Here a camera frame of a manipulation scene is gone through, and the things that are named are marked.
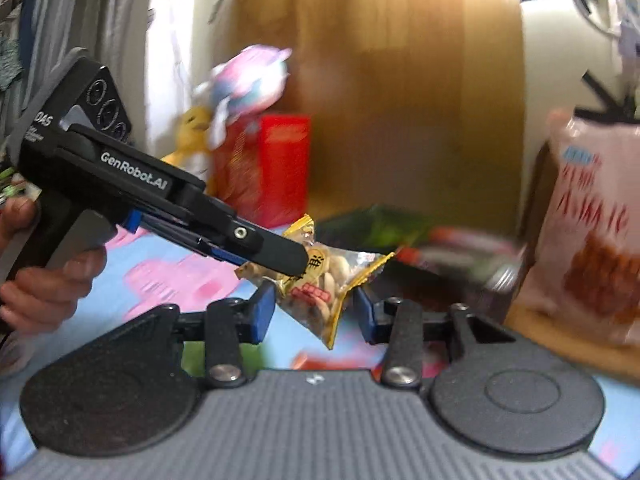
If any pink white plush toy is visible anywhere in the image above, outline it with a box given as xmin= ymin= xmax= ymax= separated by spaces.
xmin=192 ymin=45 xmax=293 ymax=148

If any pink snack bag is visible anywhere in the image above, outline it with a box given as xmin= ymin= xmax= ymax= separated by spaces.
xmin=515 ymin=107 xmax=640 ymax=346

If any red slim snack box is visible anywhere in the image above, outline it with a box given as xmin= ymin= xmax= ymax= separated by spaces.
xmin=397 ymin=227 xmax=523 ymax=286

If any white cable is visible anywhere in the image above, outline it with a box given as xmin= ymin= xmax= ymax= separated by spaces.
xmin=556 ymin=0 xmax=640 ymax=41

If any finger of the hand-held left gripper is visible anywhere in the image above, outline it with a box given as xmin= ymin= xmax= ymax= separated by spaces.
xmin=192 ymin=195 xmax=309 ymax=278
xmin=140 ymin=214 xmax=252 ymax=266

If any black metal frame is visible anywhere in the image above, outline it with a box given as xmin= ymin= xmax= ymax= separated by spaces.
xmin=575 ymin=72 xmax=640 ymax=123

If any green snack packet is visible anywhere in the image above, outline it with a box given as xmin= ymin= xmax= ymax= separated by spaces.
xmin=367 ymin=205 xmax=435 ymax=247

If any wooden board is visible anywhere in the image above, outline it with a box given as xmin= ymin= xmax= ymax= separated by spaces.
xmin=220 ymin=0 xmax=526 ymax=241

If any dark tin box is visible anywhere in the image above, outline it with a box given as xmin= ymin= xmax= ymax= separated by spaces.
xmin=315 ymin=205 xmax=526 ymax=321

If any printed cartoon blanket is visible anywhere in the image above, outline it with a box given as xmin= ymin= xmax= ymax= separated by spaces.
xmin=0 ymin=230 xmax=640 ymax=480

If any red cardboard box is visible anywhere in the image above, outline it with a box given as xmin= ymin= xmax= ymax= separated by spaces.
xmin=212 ymin=114 xmax=311 ymax=228

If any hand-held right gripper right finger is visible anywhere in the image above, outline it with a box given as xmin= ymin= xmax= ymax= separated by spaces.
xmin=352 ymin=285 xmax=516 ymax=388

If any grey curtain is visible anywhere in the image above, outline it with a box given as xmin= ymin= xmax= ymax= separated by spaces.
xmin=0 ymin=0 xmax=157 ymax=161

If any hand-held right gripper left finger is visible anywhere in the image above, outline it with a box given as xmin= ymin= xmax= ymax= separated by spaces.
xmin=107 ymin=280 xmax=277 ymax=388

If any yellow plush duck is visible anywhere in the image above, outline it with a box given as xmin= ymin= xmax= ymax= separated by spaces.
xmin=160 ymin=106 xmax=217 ymax=196

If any person's left hand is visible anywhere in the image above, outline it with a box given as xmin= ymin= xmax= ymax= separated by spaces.
xmin=0 ymin=197 xmax=109 ymax=336

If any yellow peanut packet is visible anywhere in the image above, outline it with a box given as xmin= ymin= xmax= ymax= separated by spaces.
xmin=235 ymin=214 xmax=396 ymax=351

